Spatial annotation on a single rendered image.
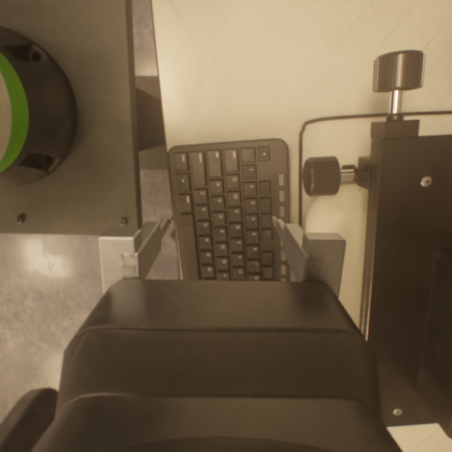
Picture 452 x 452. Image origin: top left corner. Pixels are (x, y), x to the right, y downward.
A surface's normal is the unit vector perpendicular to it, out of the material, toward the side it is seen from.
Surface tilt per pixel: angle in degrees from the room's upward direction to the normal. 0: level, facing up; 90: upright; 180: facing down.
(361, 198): 39
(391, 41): 0
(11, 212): 0
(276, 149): 5
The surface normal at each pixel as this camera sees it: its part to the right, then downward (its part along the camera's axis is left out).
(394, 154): 0.01, 0.29
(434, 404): -1.00, 0.06
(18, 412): -0.16, -0.95
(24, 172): 0.43, 0.90
